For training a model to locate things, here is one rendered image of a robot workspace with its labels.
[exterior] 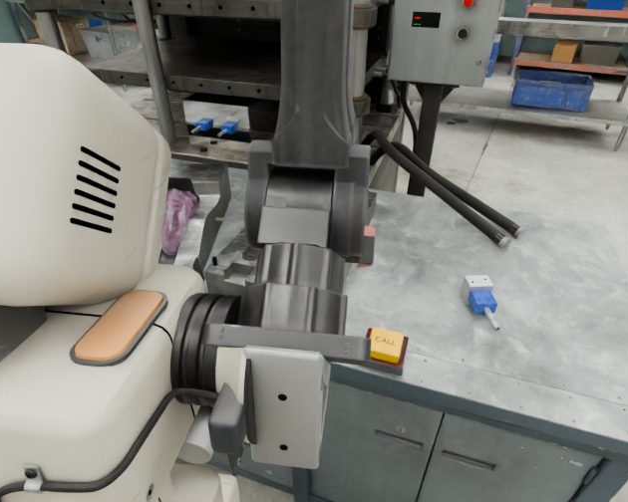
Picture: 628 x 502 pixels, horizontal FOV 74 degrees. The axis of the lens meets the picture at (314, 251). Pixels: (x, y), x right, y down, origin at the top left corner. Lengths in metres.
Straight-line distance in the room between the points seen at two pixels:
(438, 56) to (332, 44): 1.14
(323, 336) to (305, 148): 0.15
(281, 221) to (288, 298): 0.07
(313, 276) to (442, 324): 0.63
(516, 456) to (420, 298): 0.37
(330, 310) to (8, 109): 0.22
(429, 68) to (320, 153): 1.15
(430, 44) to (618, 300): 0.87
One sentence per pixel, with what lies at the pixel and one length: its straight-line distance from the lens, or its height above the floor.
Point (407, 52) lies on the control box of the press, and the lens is 1.47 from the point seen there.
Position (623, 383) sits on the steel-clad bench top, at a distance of 0.96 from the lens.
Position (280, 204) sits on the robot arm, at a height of 1.26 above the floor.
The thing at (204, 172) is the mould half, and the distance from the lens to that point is 1.24.
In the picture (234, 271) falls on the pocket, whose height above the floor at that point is 0.87.
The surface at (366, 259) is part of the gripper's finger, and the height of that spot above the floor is 1.05.
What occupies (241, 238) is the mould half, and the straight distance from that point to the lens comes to 0.98.
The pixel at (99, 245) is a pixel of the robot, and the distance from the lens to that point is 0.29.
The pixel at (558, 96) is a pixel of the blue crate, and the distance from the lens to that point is 4.41.
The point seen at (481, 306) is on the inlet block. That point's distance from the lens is 0.93.
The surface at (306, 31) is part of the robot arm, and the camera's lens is 0.33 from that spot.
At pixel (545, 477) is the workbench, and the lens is 1.10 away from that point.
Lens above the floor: 1.43
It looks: 36 degrees down
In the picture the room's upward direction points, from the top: straight up
